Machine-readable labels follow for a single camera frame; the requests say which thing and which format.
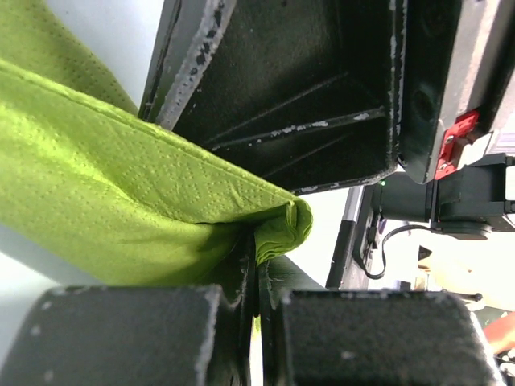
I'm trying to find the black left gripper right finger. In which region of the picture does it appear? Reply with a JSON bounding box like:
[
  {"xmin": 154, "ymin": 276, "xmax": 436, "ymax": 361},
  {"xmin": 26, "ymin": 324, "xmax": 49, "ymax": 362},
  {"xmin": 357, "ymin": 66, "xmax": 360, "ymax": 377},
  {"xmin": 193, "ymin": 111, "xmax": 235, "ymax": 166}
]
[{"xmin": 257, "ymin": 257, "xmax": 503, "ymax": 385}]

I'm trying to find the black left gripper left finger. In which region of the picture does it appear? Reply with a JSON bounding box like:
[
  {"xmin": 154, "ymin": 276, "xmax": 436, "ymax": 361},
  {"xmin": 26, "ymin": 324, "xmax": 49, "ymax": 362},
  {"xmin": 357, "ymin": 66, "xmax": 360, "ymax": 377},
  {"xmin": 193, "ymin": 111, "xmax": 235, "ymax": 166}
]
[{"xmin": 1, "ymin": 235, "xmax": 255, "ymax": 385}]

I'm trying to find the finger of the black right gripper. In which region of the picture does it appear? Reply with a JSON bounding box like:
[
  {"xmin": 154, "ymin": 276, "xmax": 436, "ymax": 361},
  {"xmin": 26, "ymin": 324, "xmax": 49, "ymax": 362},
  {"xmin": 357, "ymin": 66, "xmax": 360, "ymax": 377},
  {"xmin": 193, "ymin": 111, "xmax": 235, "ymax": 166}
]
[{"xmin": 138, "ymin": 1, "xmax": 406, "ymax": 194}]

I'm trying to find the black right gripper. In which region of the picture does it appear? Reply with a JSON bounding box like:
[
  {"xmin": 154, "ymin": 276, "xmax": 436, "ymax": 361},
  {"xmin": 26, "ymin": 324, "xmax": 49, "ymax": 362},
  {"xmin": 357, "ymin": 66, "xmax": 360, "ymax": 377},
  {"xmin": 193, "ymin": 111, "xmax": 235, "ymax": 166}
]
[{"xmin": 399, "ymin": 1, "xmax": 514, "ymax": 184}]

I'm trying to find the green paper napkin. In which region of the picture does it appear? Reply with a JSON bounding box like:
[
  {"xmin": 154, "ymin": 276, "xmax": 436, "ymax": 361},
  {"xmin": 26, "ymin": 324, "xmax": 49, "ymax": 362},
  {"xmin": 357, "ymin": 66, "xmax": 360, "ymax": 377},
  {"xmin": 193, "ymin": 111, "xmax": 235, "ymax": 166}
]
[{"xmin": 1, "ymin": 1, "xmax": 313, "ymax": 285}]

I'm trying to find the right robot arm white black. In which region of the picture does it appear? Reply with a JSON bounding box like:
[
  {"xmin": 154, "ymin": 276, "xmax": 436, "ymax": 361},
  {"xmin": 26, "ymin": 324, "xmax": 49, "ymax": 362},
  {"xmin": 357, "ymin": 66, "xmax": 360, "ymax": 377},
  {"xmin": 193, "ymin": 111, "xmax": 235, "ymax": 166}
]
[{"xmin": 139, "ymin": 1, "xmax": 514, "ymax": 239}]

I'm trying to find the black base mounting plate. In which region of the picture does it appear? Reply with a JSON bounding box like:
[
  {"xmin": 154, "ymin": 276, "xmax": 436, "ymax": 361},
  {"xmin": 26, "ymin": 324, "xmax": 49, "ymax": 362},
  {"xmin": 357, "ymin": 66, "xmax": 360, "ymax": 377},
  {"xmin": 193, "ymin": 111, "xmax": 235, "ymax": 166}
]
[{"xmin": 325, "ymin": 184, "xmax": 385, "ymax": 290}]

